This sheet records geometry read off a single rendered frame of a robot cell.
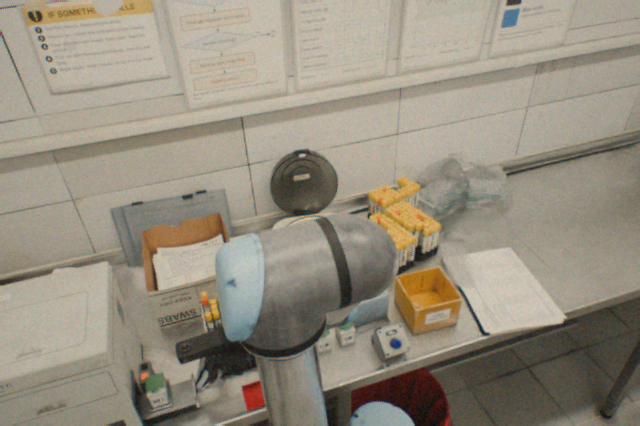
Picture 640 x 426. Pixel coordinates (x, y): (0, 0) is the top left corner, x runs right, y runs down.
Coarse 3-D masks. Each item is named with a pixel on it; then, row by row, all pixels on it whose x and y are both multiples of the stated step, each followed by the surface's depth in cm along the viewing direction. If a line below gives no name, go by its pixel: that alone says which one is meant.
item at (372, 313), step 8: (384, 296) 127; (360, 304) 125; (368, 304) 126; (376, 304) 127; (384, 304) 129; (360, 312) 127; (368, 312) 128; (376, 312) 129; (384, 312) 131; (360, 320) 129; (368, 320) 130; (376, 320) 131; (384, 320) 131; (360, 328) 130; (368, 328) 130
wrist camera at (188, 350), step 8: (200, 336) 106; (208, 336) 106; (216, 336) 106; (176, 344) 105; (184, 344) 104; (192, 344) 105; (200, 344) 104; (208, 344) 104; (216, 344) 104; (224, 344) 105; (176, 352) 103; (184, 352) 103; (192, 352) 103; (200, 352) 103; (208, 352) 104; (216, 352) 105; (184, 360) 103; (192, 360) 104
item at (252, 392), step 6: (246, 384) 118; (252, 384) 118; (258, 384) 118; (246, 390) 117; (252, 390) 117; (258, 390) 117; (246, 396) 116; (252, 396) 116; (258, 396) 116; (246, 402) 114; (252, 402) 114; (258, 402) 114; (264, 402) 114; (252, 408) 113; (258, 408) 113
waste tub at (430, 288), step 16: (416, 272) 133; (432, 272) 135; (400, 288) 130; (416, 288) 137; (432, 288) 139; (448, 288) 131; (400, 304) 133; (432, 304) 136; (448, 304) 124; (416, 320) 125; (432, 320) 126; (448, 320) 128
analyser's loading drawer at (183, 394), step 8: (192, 376) 114; (168, 384) 111; (176, 384) 115; (184, 384) 115; (192, 384) 112; (168, 392) 110; (176, 392) 113; (184, 392) 113; (192, 392) 113; (136, 400) 112; (144, 400) 112; (176, 400) 111; (184, 400) 111; (192, 400) 111; (144, 408) 110; (152, 408) 110; (160, 408) 109; (168, 408) 110; (176, 408) 110; (144, 416) 109; (152, 416) 109
